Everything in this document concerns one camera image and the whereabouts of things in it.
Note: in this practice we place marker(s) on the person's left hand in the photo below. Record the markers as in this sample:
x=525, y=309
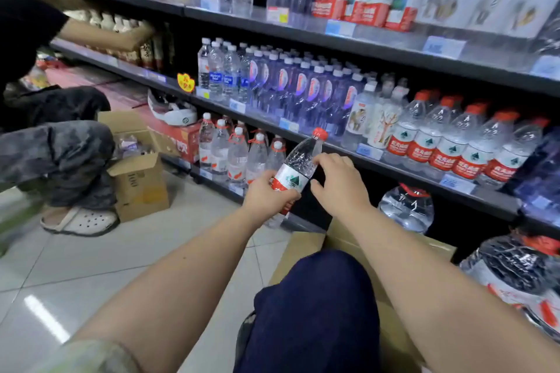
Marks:
x=267, y=202

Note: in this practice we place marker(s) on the person's right hand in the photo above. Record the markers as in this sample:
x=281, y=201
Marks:
x=343, y=189

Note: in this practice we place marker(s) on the row of red-cap water bottles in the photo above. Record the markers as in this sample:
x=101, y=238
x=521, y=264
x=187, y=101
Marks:
x=459, y=150

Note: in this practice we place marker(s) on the brown cardboard box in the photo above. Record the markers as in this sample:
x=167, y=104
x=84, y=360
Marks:
x=393, y=329

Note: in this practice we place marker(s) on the person's right forearm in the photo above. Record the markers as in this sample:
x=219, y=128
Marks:
x=446, y=307

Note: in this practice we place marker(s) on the person's left forearm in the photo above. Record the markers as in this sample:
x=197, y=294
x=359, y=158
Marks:
x=175, y=298

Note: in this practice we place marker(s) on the large bottles group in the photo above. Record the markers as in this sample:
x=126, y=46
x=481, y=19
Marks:
x=236, y=158

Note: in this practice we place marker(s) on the person's left leg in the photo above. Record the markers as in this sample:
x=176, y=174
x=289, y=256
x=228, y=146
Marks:
x=315, y=316

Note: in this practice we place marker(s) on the open cardboard carton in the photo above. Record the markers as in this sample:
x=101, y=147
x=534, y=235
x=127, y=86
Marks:
x=140, y=189

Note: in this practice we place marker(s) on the large jugs group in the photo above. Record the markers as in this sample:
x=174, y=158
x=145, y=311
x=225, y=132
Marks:
x=516, y=276

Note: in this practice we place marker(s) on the person's pale shirt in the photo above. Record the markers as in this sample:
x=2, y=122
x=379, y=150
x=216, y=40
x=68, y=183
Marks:
x=87, y=359

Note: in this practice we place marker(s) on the blue-edged white price tag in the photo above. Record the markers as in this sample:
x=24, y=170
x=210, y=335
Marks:
x=202, y=93
x=340, y=28
x=541, y=202
x=237, y=106
x=210, y=4
x=546, y=66
x=236, y=189
x=369, y=151
x=157, y=77
x=444, y=47
x=206, y=174
x=288, y=125
x=457, y=184

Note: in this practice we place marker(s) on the cluster of white-capped print bottles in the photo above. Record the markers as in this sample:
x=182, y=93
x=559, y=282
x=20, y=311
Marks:
x=372, y=119

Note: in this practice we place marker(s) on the red printed carton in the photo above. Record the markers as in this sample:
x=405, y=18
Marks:
x=175, y=141

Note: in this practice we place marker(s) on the white helmet green logo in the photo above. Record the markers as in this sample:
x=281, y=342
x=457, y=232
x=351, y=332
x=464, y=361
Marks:
x=175, y=115

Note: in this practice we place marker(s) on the row of blue-label clear bottles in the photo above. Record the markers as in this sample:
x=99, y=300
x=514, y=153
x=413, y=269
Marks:
x=216, y=71

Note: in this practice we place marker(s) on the yellow scalloped promo tag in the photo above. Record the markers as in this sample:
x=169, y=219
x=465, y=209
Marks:
x=186, y=82

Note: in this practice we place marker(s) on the pink red carton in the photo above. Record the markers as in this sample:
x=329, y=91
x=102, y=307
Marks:
x=78, y=75
x=122, y=95

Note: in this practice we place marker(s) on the yellow white price tag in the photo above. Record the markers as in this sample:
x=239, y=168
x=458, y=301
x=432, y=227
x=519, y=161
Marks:
x=278, y=15

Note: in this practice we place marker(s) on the row of brown tea bottles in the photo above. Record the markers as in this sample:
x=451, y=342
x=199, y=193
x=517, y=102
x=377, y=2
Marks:
x=151, y=51

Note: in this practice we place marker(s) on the green plastic stool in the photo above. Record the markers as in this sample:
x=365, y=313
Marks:
x=13, y=224

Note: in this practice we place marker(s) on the pile of colourful snack packets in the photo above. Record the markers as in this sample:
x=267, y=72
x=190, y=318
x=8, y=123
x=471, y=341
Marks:
x=37, y=77

